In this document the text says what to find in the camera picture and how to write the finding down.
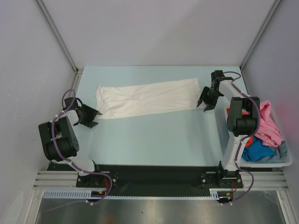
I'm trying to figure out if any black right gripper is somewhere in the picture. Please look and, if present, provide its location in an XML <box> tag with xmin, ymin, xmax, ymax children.
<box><xmin>198</xmin><ymin>86</ymin><xmax>222</xmax><ymax>111</ymax></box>

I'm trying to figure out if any aluminium frame rail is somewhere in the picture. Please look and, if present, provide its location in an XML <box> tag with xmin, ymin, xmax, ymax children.
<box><xmin>33</xmin><ymin>171</ymin><xmax>288</xmax><ymax>190</ymax></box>

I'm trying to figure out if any light blue t shirt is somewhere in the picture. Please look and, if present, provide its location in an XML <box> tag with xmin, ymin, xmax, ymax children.
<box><xmin>261</xmin><ymin>141</ymin><xmax>288</xmax><ymax>163</ymax></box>

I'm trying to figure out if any pink t shirt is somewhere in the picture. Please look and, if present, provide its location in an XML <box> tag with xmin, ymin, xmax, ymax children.
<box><xmin>255</xmin><ymin>100</ymin><xmax>284</xmax><ymax>147</ymax></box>

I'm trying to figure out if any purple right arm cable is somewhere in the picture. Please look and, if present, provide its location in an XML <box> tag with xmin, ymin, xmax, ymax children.
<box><xmin>221</xmin><ymin>71</ymin><xmax>261</xmax><ymax>206</ymax></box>

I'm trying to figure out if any white perforated laundry basket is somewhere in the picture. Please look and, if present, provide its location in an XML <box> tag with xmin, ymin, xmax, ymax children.
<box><xmin>224</xmin><ymin>100</ymin><xmax>293</xmax><ymax>168</ymax></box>

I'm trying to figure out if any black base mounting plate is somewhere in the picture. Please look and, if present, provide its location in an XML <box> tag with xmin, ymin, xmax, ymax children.
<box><xmin>46</xmin><ymin>163</ymin><xmax>274</xmax><ymax>197</ymax></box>

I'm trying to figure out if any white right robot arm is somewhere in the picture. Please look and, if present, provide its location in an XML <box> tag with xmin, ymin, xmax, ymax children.
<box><xmin>197</xmin><ymin>70</ymin><xmax>261</xmax><ymax>189</ymax></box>

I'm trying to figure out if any white slotted cable duct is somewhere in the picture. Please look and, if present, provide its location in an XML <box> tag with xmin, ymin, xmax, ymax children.
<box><xmin>43</xmin><ymin>189</ymin><xmax>232</xmax><ymax>201</ymax></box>

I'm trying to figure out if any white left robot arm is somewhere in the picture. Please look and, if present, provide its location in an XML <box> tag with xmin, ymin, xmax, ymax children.
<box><xmin>38</xmin><ymin>97</ymin><xmax>103</xmax><ymax>187</ymax></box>

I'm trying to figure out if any orange t shirt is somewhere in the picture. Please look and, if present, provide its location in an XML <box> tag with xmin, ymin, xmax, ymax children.
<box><xmin>226</xmin><ymin>108</ymin><xmax>253</xmax><ymax>147</ymax></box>

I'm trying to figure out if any white t shirt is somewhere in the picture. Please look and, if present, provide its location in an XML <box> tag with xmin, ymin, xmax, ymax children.
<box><xmin>95</xmin><ymin>78</ymin><xmax>202</xmax><ymax>119</ymax></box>

